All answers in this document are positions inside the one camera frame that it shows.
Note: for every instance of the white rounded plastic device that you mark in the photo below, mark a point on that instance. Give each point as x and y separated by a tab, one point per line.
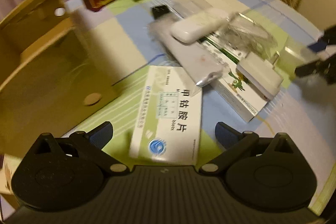
199	25

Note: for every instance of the long white green box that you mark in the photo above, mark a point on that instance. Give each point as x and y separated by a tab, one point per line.
240	94

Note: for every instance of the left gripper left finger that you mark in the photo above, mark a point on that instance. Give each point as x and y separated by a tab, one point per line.
90	144

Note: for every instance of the black remote control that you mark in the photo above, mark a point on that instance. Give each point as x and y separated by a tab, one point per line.
161	11

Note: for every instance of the white green medicine box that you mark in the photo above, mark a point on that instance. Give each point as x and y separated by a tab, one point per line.
168	123

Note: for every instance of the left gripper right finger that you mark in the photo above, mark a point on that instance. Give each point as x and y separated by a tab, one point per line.
236	145

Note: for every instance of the white power adapter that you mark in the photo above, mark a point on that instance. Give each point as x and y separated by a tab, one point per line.
261	74

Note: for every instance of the brown cardboard box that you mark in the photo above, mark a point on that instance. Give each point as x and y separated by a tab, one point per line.
50	82

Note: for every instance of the white remote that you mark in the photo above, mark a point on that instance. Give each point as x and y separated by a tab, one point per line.
198	63

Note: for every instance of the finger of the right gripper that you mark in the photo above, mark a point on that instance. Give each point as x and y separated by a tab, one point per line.
306	69
316	46

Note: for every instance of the clear plastic tray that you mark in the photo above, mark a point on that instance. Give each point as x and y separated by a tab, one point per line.
241	35

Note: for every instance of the checkered tablecloth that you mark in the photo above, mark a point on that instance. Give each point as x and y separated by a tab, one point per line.
304	108

